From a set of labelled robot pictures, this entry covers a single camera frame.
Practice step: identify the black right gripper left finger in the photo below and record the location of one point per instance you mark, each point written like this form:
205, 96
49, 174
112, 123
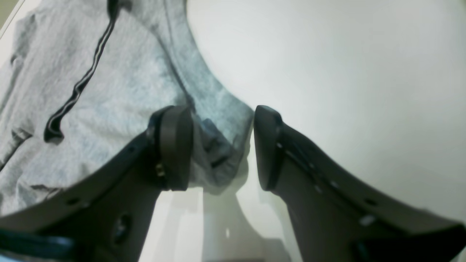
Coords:
106, 217

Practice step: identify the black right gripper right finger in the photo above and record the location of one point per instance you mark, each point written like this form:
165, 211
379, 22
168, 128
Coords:
335, 216

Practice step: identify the grey T-shirt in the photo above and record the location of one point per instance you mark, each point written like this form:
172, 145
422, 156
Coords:
82, 81

